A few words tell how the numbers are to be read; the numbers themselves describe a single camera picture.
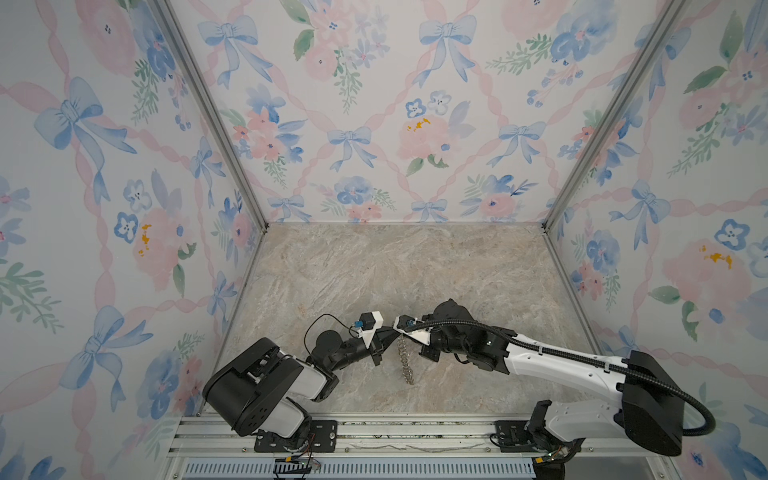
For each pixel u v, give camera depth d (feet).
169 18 2.27
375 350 2.29
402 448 2.40
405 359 2.51
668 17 2.27
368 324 2.17
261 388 1.46
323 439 2.42
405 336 2.21
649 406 1.35
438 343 2.19
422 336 2.22
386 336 2.39
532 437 2.17
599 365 1.50
